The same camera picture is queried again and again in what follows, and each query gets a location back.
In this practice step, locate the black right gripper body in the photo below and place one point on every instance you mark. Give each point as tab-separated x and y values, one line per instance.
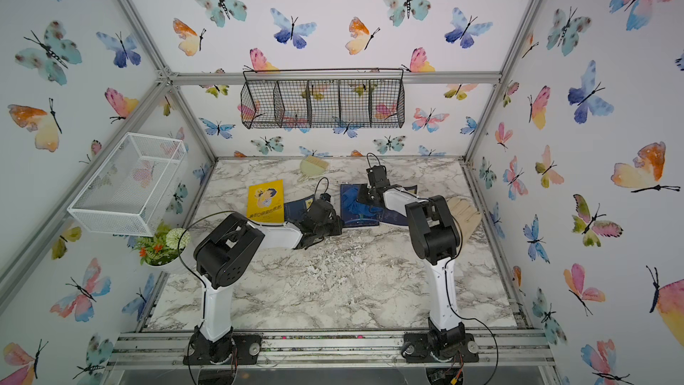
365	194

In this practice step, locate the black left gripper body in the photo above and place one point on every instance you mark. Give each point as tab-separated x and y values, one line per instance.
332	229

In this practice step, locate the blue Little Prince book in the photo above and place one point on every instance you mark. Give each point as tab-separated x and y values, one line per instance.
355	214

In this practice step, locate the dark blue horse-cover book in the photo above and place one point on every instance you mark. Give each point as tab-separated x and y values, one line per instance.
395	201

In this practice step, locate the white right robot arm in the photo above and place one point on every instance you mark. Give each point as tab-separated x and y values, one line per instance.
436	239

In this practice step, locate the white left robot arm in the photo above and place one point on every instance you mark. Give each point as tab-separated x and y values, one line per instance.
223	257

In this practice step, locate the dark blue Chinese book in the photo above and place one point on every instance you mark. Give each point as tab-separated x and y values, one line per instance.
294	211

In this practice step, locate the yellow illustrated book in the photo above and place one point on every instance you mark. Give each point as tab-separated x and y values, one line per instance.
266	203

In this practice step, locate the green scrub brush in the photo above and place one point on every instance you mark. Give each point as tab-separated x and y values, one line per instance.
312	167

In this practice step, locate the potted flower plant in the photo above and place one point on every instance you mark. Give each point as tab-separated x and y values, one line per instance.
169	250

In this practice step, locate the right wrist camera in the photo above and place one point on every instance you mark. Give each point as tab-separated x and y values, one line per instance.
378	176

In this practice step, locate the black wire wall basket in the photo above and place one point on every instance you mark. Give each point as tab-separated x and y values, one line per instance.
323	99

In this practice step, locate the white mesh wall basket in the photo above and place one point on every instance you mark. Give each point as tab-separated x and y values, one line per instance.
130	191

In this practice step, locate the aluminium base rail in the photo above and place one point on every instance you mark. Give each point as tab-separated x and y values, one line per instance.
306	349

